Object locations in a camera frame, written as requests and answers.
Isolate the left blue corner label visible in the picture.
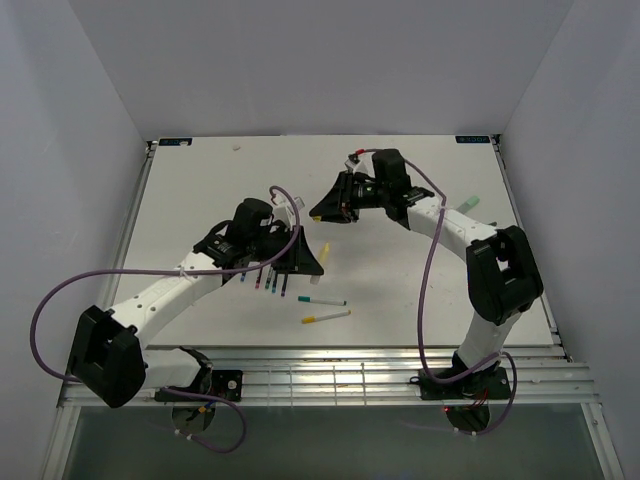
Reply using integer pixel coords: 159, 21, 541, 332
158, 138, 193, 147

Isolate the yellow highlighter body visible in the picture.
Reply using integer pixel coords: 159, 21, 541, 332
310, 242, 330, 285

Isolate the aluminium frame rail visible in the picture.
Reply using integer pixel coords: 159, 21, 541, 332
57, 347, 601, 409

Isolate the purple pen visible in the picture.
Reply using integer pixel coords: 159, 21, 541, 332
280, 274, 289, 297

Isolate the right blue corner label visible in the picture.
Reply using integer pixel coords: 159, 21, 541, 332
455, 135, 491, 144

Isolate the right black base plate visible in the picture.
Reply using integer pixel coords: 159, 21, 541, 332
409, 367, 511, 400

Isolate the blue corner label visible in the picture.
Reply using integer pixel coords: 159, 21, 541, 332
158, 138, 193, 147
455, 135, 491, 144

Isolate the yellow capped white marker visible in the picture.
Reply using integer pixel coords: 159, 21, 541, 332
301, 310, 352, 325

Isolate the green pen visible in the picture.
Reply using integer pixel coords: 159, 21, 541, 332
264, 268, 273, 290

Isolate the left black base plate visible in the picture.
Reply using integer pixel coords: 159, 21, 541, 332
154, 369, 244, 403

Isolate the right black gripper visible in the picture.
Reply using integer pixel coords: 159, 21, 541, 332
309, 170, 388, 224

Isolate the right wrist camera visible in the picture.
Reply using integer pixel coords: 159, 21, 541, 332
345, 148, 411, 190

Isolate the green capped white marker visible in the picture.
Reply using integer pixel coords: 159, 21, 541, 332
297, 295, 347, 306

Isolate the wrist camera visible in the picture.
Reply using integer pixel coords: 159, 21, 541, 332
345, 148, 411, 190
227, 194, 305, 235

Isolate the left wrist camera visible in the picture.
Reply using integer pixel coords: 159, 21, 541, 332
227, 194, 305, 235

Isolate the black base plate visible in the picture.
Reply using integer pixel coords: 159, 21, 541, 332
409, 367, 511, 400
154, 369, 244, 403

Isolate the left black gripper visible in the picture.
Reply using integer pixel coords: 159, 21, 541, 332
248, 224, 324, 274

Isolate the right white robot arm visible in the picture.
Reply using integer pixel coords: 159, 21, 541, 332
310, 172, 543, 399

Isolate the light green marker cap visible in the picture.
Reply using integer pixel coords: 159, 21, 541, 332
456, 196, 480, 215

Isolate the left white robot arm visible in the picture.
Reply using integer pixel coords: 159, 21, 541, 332
68, 221, 324, 408

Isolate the red pen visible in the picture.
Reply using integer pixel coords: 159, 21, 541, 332
254, 268, 264, 289

